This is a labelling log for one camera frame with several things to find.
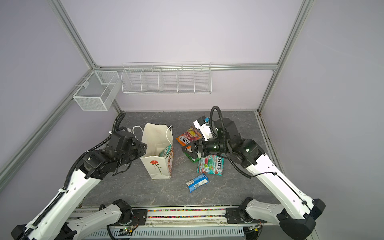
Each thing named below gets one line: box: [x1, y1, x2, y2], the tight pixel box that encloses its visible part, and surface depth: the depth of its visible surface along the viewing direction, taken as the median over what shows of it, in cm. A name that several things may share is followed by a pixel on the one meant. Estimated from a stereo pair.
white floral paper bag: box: [132, 123, 174, 180], surface depth 81 cm
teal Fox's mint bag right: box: [197, 155, 225, 177], surface depth 90 cm
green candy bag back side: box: [181, 141, 202, 163], surface depth 54 cm
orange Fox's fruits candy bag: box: [176, 127, 203, 147], surface depth 104 cm
